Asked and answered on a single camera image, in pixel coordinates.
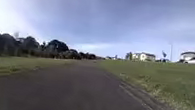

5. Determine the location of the small tree beside house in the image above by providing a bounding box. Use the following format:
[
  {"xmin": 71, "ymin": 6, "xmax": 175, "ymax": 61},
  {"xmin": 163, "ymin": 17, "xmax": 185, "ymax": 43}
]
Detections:
[{"xmin": 124, "ymin": 51, "xmax": 134, "ymax": 62}]

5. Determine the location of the dark asphalt path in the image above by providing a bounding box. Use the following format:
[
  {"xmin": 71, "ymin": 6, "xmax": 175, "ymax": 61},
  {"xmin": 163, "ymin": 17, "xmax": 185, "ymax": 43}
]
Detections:
[{"xmin": 0, "ymin": 51, "xmax": 190, "ymax": 110}]

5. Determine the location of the pale two-storey house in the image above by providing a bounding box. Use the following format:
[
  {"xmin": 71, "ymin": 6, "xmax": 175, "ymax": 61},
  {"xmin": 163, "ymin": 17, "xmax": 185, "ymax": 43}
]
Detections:
[{"xmin": 131, "ymin": 51, "xmax": 157, "ymax": 63}]

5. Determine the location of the row of dark trees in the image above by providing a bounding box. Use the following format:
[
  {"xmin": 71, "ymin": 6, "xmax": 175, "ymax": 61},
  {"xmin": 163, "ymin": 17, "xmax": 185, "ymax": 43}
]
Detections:
[{"xmin": 0, "ymin": 26, "xmax": 100, "ymax": 65}]

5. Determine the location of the thin pole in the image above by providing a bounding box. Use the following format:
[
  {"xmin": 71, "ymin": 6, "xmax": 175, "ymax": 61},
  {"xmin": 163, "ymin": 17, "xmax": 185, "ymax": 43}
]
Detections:
[{"xmin": 169, "ymin": 43, "xmax": 174, "ymax": 63}]

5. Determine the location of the grass slope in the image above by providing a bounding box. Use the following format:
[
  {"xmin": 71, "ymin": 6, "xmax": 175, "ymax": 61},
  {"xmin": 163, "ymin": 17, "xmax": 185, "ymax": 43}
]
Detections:
[{"xmin": 92, "ymin": 55, "xmax": 195, "ymax": 110}]

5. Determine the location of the grass field with trees behind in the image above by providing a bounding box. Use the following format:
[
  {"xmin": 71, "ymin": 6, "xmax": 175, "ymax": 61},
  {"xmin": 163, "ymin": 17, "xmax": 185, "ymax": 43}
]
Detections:
[{"xmin": 0, "ymin": 52, "xmax": 83, "ymax": 87}]

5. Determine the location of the white building with dark roof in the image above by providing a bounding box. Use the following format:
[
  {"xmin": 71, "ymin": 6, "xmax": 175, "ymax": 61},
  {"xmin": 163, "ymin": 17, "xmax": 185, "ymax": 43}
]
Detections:
[{"xmin": 179, "ymin": 48, "xmax": 195, "ymax": 64}]

